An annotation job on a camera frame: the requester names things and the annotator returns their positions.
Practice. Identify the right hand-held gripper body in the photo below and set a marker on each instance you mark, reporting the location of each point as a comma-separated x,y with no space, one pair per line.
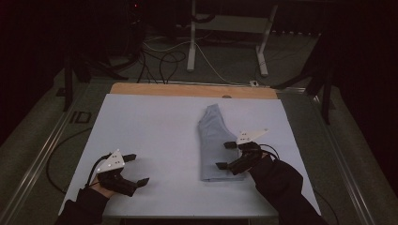
247,156

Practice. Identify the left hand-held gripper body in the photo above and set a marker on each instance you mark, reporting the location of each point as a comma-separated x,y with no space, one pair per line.
112,164

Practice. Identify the light blue tank top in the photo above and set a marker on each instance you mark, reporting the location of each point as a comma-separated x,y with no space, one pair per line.
216,150

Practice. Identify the person's right hand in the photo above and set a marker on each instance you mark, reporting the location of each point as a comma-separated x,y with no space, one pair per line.
261,160

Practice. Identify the person's left hand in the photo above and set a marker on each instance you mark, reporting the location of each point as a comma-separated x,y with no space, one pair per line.
104,190

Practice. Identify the white table mat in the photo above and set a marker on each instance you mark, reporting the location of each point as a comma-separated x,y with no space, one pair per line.
156,131

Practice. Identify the round table grommet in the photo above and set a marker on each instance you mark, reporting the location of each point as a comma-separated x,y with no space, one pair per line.
226,96

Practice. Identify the white power socket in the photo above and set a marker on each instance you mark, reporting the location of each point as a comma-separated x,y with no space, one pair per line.
253,83

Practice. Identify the black tripod stand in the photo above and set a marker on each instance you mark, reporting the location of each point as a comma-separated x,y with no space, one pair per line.
68,84
327,93

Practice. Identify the dark equipment rack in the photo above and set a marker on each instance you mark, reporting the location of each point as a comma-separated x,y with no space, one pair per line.
131,31

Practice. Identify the aluminium floor rail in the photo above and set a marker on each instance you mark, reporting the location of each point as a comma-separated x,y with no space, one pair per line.
341,162
40,159

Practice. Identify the white metal desk frame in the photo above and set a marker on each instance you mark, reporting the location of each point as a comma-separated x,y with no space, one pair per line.
191,47

